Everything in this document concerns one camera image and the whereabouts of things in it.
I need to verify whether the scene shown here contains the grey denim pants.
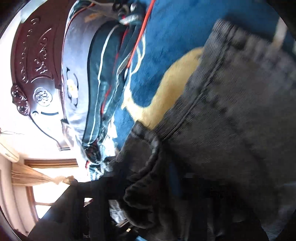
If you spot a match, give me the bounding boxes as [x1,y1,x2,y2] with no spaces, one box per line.
[112,20,295,240]

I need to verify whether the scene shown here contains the light blue flower pillow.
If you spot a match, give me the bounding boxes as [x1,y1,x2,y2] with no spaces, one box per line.
[62,1,126,180]

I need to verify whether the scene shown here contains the blue deer pattern blanket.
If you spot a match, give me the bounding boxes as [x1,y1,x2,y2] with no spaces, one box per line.
[113,1,295,148]

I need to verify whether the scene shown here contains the dark carved wooden headboard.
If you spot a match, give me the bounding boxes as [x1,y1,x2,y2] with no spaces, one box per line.
[11,1,74,151]

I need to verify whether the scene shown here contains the beige tied curtain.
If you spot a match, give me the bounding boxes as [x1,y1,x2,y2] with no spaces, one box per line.
[11,163,76,187]

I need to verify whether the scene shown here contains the white air conditioner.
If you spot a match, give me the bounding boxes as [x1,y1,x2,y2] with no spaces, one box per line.
[0,143,20,163]

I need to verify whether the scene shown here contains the red thin cable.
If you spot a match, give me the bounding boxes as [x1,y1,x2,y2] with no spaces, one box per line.
[125,0,156,69]

